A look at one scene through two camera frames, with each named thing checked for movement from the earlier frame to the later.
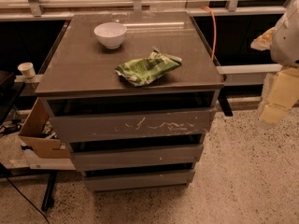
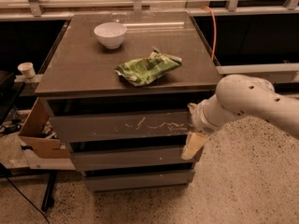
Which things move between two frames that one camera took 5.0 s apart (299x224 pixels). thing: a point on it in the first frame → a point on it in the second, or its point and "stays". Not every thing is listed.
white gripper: (286, 44) → (198, 118)
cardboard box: (39, 134) stays
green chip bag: (143, 71) stays
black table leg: (49, 200) stays
